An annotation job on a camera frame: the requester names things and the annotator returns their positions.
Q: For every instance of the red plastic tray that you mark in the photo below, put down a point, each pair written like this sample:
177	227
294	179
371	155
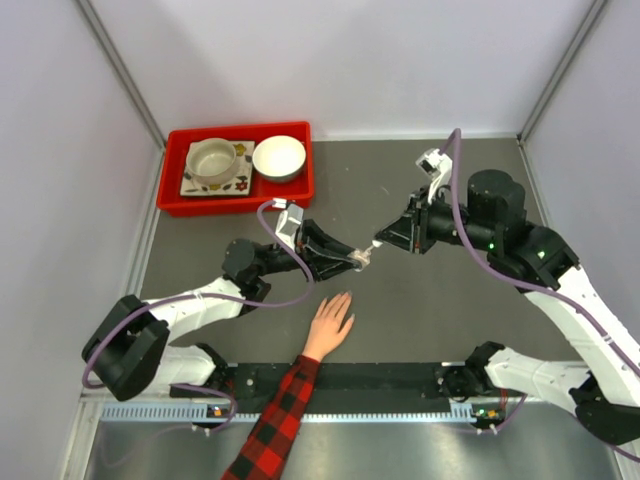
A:
300	190

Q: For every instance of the beige ceramic bowl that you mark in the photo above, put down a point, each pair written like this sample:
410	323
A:
212	161

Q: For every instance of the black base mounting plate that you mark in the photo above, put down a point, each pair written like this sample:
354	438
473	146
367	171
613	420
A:
361	388

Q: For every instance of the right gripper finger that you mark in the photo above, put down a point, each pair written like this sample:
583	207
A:
399	228
399	240

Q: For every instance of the white ceramic bowl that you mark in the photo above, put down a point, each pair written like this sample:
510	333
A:
279	158

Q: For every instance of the glitter nail polish bottle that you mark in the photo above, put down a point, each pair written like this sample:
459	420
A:
361	259

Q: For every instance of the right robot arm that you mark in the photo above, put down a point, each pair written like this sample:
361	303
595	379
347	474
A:
602	389

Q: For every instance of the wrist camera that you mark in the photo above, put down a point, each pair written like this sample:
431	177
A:
436	166
289	221

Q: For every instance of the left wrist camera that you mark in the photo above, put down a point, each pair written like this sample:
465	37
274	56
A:
289	221

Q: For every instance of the floral square plate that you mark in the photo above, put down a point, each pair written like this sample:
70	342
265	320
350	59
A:
239	185

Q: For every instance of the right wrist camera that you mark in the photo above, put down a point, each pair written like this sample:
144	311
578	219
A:
436	166

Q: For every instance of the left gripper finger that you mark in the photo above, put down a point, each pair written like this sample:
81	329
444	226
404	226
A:
317	240
325	268

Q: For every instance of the red plaid sleeve forearm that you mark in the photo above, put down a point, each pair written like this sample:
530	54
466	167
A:
266	450

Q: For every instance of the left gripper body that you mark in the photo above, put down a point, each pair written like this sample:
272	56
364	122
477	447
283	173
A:
305	256

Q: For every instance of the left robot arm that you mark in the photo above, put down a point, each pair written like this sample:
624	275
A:
131	352

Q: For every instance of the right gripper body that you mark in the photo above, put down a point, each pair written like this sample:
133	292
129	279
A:
424	236

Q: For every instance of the person's hand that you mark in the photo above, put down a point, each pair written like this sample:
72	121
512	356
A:
329	327

